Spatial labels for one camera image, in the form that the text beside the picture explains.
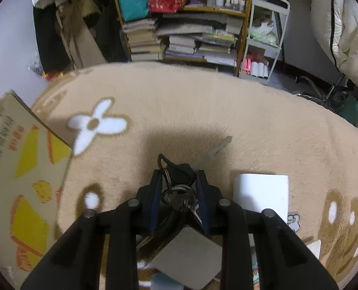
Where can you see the white charger adapter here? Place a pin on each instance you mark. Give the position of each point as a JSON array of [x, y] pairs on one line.
[[315, 249]]

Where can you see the stack of books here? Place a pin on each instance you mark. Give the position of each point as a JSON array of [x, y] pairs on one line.
[[197, 40], [141, 40]]

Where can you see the white and orange bag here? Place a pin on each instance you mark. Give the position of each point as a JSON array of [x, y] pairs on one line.
[[263, 25]]

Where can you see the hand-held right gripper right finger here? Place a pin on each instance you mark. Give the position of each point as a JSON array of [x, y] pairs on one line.
[[202, 201]]

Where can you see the white rolls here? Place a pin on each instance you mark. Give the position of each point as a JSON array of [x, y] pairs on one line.
[[260, 69]]

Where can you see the printed cardboard box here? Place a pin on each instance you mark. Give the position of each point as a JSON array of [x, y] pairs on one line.
[[24, 172]]

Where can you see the pink packs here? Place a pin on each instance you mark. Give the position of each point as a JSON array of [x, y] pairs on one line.
[[247, 66]]

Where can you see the beige patterned rug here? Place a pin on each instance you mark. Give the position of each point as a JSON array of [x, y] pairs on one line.
[[197, 105]]

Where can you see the black hanging garment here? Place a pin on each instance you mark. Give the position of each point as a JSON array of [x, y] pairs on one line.
[[50, 42], [109, 30]]

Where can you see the pale green packs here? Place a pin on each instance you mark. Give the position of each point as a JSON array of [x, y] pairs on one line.
[[265, 38]]

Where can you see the row of small bottles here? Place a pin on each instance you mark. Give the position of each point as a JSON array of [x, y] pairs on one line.
[[235, 3]]

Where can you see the clear plastic bag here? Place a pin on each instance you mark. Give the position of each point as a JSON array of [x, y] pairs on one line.
[[38, 69]]

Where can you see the tan AIMA key tag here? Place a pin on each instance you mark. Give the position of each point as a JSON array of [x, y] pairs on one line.
[[180, 175]]

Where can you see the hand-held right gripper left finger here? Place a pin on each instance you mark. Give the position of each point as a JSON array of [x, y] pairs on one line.
[[155, 201]]

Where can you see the yellow frame bookshelf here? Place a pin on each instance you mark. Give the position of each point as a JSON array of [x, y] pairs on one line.
[[242, 27]]

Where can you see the white trolley cart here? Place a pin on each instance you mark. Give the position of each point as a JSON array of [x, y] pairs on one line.
[[280, 30]]

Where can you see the white power bank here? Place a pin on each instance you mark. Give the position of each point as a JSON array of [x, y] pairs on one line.
[[262, 190]]

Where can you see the green bin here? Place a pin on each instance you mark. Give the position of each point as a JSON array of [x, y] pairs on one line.
[[349, 110]]

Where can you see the teal bag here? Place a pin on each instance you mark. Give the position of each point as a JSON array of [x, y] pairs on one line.
[[132, 0]]

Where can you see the white duvet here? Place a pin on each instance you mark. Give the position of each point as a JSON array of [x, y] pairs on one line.
[[348, 21]]

